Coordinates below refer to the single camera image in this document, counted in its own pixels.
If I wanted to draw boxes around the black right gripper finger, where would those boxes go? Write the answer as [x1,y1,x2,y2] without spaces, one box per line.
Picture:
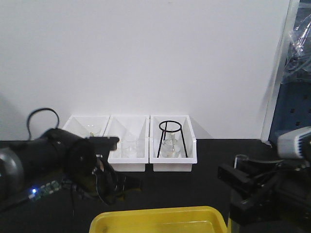
[217,164,252,192]
[247,159,284,167]

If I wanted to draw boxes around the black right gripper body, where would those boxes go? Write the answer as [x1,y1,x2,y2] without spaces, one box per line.
[229,161,311,233]

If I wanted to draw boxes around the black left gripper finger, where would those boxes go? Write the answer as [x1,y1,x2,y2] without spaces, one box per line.
[116,173,142,197]
[87,136,120,152]

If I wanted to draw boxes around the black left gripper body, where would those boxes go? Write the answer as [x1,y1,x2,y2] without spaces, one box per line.
[64,138,118,205]

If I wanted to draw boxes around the tall clear glass tube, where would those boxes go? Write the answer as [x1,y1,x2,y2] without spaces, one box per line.
[234,154,249,173]

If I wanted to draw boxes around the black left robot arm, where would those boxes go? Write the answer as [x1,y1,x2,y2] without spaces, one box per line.
[0,128,141,205]

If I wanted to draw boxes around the yellow plastic tray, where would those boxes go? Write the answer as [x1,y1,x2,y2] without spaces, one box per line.
[89,206,227,233]

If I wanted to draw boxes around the clear beaker with yellow stick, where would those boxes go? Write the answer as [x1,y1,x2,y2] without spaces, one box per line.
[86,124,102,137]

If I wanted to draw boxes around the white bin with beaker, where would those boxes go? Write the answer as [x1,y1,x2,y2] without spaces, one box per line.
[62,115,110,138]

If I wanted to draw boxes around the clear glass beakers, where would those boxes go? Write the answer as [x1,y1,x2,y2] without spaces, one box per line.
[120,133,138,159]

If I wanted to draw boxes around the white bin with glassware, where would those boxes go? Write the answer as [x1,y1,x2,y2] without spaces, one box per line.
[104,115,150,172]

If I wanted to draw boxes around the blue perforated shelf unit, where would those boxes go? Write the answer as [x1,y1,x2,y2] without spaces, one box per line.
[269,0,311,144]

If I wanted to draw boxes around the white bin with tripod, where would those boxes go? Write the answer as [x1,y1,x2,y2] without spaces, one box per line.
[149,115,197,172]

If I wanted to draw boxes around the clear glass flask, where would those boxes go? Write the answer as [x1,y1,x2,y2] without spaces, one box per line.
[160,133,181,158]

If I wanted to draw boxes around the clear plastic bag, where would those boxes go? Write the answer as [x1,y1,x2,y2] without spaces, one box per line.
[282,15,311,83]

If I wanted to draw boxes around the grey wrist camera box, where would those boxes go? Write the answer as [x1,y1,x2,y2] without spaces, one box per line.
[277,126,311,162]

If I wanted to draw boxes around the black wire tripod stand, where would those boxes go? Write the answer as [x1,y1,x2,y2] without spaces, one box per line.
[156,120,188,158]

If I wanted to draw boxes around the black power cable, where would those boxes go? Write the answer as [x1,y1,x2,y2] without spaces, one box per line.
[26,108,60,141]

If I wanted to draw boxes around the white vertical post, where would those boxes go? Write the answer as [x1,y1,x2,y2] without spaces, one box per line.
[260,0,300,145]

